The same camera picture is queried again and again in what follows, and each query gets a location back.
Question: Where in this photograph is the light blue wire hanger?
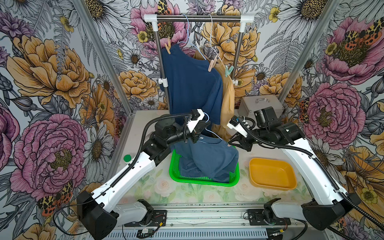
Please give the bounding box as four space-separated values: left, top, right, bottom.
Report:
203 112 223 141

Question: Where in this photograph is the slate blue t-shirt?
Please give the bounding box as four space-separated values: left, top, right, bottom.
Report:
173 136 239 184

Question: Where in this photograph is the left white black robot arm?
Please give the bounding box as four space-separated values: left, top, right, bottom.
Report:
77 115 211 240

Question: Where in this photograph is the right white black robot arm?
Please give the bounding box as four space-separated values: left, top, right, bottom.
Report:
227 107 361 231

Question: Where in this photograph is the light blue hanger navy shirt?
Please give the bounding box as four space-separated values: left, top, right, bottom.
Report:
179 14 207 60

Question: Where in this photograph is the yellow plastic tray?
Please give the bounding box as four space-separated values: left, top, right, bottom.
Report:
249 158 297 191

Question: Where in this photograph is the silver metal case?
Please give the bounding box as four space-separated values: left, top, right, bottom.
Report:
237 95 284 122

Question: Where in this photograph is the tan t-shirt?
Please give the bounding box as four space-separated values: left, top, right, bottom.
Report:
213 61 235 142

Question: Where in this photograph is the dark navy t-shirt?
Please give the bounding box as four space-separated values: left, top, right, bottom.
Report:
162 45 223 125

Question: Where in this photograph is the green perforated plastic basket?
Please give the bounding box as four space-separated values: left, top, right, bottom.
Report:
169 150 240 187

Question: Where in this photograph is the metal clothes rack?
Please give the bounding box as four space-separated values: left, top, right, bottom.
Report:
144 14 255 110

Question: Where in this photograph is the teal clothespin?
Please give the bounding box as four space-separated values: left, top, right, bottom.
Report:
225 66 234 77

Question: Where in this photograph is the green capped bottle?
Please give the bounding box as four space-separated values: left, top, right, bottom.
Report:
123 155 132 163

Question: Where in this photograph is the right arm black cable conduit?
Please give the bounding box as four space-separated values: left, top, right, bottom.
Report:
239 118 384 240

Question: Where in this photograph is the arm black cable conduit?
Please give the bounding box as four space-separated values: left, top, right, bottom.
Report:
52 112 194 236
239 118 384 240

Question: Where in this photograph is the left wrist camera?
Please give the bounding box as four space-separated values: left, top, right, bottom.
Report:
187 109 205 134

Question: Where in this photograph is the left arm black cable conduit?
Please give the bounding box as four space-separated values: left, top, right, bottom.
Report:
52 112 194 236

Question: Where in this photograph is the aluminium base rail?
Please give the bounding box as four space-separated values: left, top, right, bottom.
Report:
78 203 334 240

